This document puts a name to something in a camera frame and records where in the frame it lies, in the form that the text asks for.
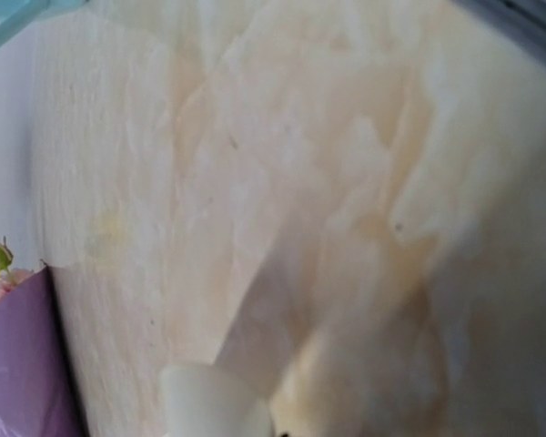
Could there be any purple wrapping paper sheet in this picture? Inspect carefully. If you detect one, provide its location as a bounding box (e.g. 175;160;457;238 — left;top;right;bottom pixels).
0;268;87;436

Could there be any single pink fake rose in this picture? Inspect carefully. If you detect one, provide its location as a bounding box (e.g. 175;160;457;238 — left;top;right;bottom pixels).
0;238;35;300

